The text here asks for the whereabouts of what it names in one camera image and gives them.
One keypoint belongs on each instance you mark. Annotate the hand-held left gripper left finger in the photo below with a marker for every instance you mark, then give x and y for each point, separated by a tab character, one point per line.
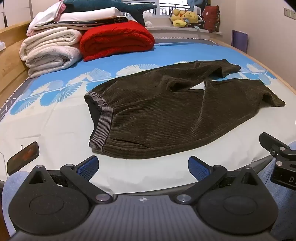
86	168

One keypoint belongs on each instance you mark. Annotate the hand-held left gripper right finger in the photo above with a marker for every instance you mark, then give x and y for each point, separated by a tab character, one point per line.
200	168

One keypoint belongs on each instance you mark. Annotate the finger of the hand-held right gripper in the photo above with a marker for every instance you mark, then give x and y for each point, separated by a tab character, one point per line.
270	141

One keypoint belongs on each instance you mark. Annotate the blue white printed bed sheet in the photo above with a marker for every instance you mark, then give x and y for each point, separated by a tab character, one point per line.
57	120

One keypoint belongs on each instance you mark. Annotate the black smartphone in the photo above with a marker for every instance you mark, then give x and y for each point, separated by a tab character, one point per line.
23	157

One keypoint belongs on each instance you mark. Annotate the person's left leg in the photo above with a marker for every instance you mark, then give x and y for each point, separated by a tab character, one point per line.
13	185

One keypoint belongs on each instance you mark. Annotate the purple paper bag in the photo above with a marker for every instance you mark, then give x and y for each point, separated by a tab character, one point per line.
240	40

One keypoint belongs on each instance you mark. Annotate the white fuzzy folded blanket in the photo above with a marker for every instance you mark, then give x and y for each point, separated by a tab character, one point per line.
53	60

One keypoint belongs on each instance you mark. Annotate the wooden headboard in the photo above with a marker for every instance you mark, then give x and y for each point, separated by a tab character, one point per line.
11	60

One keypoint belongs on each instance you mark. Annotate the red folded blanket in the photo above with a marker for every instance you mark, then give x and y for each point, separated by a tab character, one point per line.
115	39

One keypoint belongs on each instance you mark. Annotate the cream folded quilt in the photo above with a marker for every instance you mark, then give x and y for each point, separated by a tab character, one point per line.
48	39

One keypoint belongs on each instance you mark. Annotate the dark red cushion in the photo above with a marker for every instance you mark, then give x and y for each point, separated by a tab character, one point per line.
211	18

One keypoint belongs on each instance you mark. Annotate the white window sill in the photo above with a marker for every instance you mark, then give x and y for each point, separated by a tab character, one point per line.
185	31

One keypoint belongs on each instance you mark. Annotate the yellow plush toy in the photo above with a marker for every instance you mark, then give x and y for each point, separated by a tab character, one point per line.
177	14
180	23
192	16

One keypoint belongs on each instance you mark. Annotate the blue curtain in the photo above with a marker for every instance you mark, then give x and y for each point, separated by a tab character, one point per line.
196	2

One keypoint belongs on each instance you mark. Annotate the black window railing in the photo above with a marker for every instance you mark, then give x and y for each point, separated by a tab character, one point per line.
172	9

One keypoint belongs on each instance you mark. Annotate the pink cloth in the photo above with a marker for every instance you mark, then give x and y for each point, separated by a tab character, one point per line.
61	7

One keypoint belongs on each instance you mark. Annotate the teal shark plush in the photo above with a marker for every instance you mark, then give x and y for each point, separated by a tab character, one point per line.
104	5

